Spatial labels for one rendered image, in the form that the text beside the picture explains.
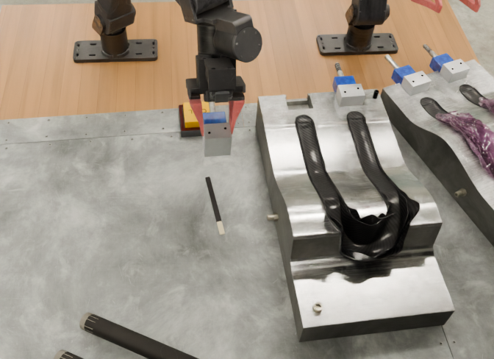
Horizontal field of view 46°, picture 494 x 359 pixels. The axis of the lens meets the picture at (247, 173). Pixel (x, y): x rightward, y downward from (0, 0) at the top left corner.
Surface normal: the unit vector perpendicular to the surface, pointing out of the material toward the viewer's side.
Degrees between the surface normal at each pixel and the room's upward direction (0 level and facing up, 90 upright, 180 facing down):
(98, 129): 0
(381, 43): 0
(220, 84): 63
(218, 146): 93
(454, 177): 90
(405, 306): 0
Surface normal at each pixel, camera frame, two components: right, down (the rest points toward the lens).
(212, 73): 0.16, 0.41
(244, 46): 0.60, 0.33
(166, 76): 0.05, -0.61
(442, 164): -0.90, 0.31
